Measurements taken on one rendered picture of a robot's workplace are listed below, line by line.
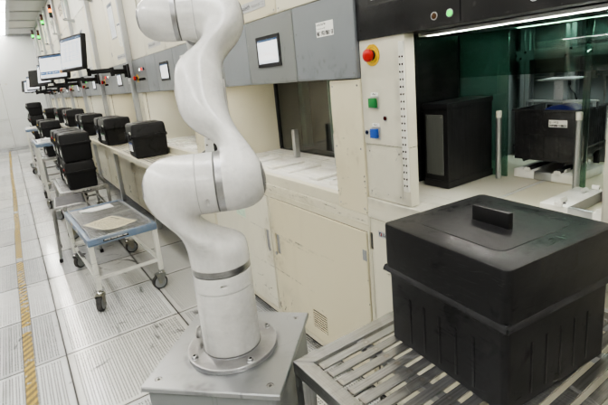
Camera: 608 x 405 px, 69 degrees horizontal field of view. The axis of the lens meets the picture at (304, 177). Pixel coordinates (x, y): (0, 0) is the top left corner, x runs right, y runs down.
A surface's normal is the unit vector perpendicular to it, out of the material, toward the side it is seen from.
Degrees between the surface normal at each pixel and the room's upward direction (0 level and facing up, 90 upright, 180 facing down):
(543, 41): 90
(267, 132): 90
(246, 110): 90
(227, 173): 65
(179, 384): 0
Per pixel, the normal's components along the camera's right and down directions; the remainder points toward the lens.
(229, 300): 0.32, 0.18
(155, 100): 0.55, 0.14
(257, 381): -0.09, -0.97
